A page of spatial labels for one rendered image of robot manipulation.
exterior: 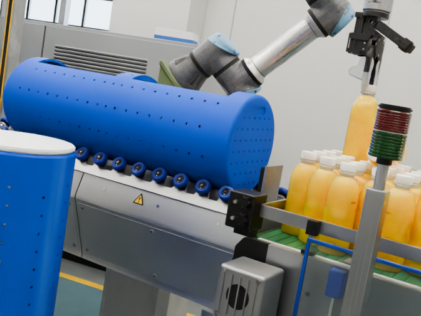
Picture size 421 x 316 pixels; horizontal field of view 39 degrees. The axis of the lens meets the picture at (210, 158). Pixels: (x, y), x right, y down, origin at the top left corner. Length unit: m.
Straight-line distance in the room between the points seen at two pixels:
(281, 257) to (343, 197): 0.20
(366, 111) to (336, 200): 0.34
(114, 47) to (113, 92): 1.83
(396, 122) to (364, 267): 0.28
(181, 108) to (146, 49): 1.88
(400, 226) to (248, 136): 0.50
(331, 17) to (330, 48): 2.33
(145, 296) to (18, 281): 0.89
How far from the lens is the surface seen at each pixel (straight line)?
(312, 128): 4.44
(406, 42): 1.64
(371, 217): 1.15
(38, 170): 1.36
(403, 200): 1.35
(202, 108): 1.60
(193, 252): 1.63
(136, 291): 2.26
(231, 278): 1.31
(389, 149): 1.12
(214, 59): 2.16
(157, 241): 1.70
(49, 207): 1.41
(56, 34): 3.84
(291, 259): 1.38
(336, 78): 4.42
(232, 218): 1.42
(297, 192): 1.50
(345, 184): 1.39
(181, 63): 2.19
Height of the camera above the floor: 1.24
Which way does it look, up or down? 7 degrees down
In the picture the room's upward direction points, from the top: 10 degrees clockwise
